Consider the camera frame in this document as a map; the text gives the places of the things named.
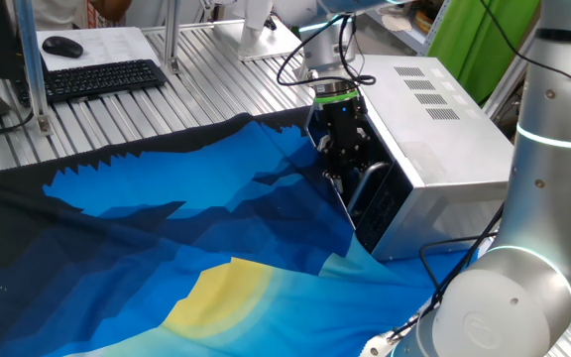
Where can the aluminium frame rail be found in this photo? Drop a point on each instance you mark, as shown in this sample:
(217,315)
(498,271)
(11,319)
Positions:
(196,25)

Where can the black computer mouse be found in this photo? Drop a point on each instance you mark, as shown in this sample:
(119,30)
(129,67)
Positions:
(62,46)

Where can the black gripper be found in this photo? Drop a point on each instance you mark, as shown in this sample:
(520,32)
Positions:
(342,124)

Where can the aluminium frame strut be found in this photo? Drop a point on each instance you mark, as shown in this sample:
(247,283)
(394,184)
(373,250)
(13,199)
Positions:
(506,84)

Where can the white paper sheet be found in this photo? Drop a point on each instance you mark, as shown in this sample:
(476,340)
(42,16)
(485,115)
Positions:
(112,44)

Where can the bare person forearm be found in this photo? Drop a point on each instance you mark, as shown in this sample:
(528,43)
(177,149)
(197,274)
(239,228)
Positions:
(112,7)

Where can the black keyboard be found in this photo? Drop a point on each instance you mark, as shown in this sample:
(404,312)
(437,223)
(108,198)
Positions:
(97,79)

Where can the woven round basket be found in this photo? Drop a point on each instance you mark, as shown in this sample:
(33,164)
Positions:
(426,20)

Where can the white paper doily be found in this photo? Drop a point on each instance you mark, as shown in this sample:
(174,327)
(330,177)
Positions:
(397,22)

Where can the aluminium frame post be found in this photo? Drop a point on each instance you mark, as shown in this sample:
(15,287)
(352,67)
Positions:
(30,59)
(171,35)

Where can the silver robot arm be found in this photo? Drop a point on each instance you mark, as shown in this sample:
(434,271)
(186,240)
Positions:
(553,198)

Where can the white metal shelf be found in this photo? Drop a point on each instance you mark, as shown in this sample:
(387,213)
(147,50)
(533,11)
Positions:
(404,37)

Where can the silver microwave body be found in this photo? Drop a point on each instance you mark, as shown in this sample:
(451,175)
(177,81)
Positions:
(414,134)

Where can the blue mountain print cloth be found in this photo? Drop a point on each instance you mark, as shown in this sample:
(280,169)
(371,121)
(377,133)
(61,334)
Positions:
(166,248)

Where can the green curtain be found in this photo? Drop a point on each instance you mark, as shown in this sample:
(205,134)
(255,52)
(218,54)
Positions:
(484,44)

